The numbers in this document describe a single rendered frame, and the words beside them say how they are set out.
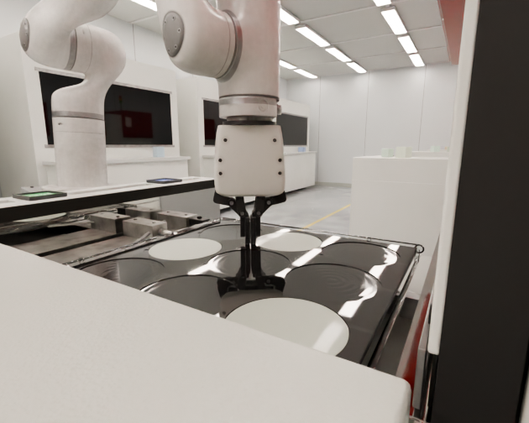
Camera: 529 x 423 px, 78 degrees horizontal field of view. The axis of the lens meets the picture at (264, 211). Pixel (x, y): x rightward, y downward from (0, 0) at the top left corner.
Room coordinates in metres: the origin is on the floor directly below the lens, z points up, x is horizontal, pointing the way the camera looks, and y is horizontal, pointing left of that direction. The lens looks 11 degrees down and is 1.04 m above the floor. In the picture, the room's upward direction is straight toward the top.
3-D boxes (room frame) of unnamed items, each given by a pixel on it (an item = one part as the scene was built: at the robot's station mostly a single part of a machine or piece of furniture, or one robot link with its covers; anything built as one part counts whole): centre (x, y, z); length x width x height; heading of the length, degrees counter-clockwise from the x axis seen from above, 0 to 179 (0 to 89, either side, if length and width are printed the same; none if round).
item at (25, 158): (3.97, 1.88, 1.00); 1.80 x 1.08 x 2.00; 149
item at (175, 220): (0.65, 0.18, 0.89); 0.08 x 0.03 x 0.03; 59
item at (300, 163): (7.73, -0.39, 1.00); 1.80 x 1.08 x 2.00; 149
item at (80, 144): (0.89, 0.49, 1.02); 0.19 x 0.19 x 0.18
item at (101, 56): (0.92, 0.46, 1.23); 0.19 x 0.12 x 0.24; 138
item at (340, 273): (0.39, 0.02, 0.90); 0.34 x 0.34 x 0.01; 59
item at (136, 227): (0.58, 0.22, 0.89); 0.08 x 0.03 x 0.03; 59
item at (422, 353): (0.29, -0.17, 0.96); 0.44 x 0.01 x 0.02; 149
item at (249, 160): (0.48, 0.02, 1.03); 0.10 x 0.07 x 0.11; 95
